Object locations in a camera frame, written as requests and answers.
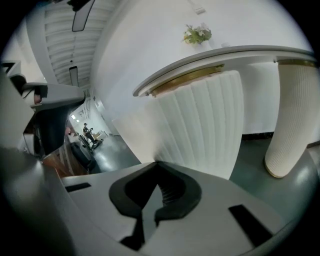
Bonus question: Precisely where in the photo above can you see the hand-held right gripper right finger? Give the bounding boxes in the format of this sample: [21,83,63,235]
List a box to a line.
[139,161,286,256]

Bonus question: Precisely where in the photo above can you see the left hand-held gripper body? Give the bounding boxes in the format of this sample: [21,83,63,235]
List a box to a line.
[21,82,86,110]

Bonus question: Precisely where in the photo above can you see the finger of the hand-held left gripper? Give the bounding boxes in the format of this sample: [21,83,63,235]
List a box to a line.
[36,108,73,156]

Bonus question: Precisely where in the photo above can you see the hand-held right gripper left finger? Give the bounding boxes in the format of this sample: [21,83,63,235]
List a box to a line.
[61,161,159,251]

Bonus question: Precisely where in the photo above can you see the white curved table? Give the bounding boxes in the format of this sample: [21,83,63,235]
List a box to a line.
[132,44,320,98]

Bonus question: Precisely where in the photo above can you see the white ribbed table leg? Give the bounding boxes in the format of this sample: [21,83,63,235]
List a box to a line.
[264,59,319,179]

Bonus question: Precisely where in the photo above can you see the dark oblong ceiling light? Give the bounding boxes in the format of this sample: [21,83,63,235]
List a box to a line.
[71,0,96,33]
[68,65,79,87]

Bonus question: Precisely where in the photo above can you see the dark red wooden furniture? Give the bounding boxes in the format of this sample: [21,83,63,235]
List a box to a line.
[41,149,76,179]

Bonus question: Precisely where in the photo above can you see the black chair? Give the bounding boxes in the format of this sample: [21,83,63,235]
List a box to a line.
[70,141,98,174]

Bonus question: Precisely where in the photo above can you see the white boxes on cart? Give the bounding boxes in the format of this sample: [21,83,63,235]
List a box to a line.
[92,130,109,149]

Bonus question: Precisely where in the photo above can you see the pastel flower bouquet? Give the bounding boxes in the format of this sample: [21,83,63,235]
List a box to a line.
[181,22,213,46]

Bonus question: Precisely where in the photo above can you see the white bulbous vase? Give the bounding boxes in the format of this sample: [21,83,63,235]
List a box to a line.
[197,39,214,52]

